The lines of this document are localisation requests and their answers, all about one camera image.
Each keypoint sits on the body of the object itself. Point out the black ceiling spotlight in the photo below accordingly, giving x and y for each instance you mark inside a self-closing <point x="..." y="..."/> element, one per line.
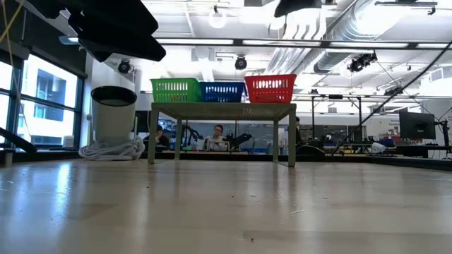
<point x="124" y="66"/>
<point x="241" y="63"/>
<point x="362" y="61"/>

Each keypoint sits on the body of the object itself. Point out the blue plastic basket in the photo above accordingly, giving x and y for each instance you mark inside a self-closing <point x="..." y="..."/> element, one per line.
<point x="222" y="92"/>

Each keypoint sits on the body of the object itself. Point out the dark window frame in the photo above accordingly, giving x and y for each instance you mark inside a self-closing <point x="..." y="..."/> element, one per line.
<point x="14" y="106"/>

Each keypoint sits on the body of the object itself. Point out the green plastic basket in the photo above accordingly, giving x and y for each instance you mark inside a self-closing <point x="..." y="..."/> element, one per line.
<point x="176" y="90"/>

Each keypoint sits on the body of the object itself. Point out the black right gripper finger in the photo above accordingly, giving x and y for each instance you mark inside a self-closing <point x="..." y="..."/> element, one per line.
<point x="296" y="6"/>

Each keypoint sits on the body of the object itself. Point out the black background robot arms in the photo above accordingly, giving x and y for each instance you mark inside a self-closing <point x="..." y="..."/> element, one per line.
<point x="240" y="139"/>

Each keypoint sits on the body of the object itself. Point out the black metal rack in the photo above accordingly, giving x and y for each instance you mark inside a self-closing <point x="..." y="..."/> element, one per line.
<point x="335" y="96"/>

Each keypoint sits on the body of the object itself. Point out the long ceiling light rail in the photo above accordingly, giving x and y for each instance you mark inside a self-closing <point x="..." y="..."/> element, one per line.
<point x="282" y="42"/>

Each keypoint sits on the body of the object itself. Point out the red plastic basket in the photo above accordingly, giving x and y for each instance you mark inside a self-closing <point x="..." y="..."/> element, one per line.
<point x="270" y="88"/>

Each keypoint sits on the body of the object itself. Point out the person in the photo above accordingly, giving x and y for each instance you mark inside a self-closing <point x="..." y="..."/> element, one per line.
<point x="298" y="132"/>
<point x="160" y="137"/>
<point x="217" y="138"/>

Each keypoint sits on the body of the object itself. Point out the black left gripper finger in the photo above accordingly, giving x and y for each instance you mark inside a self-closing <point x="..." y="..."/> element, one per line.
<point x="123" y="47"/>
<point x="116" y="16"/>

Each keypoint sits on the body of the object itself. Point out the black computer monitor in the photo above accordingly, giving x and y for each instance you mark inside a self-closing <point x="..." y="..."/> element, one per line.
<point x="416" y="125"/>

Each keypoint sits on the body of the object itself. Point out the silver ventilation duct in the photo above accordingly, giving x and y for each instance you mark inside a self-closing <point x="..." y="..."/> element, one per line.
<point x="356" y="24"/>

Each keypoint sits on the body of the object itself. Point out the white cylinder with black lid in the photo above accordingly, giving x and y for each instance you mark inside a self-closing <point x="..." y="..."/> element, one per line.
<point x="113" y="116"/>

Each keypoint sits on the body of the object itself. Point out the black aluminium table frame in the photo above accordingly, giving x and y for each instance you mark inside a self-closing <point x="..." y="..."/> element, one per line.
<point x="406" y="162"/>

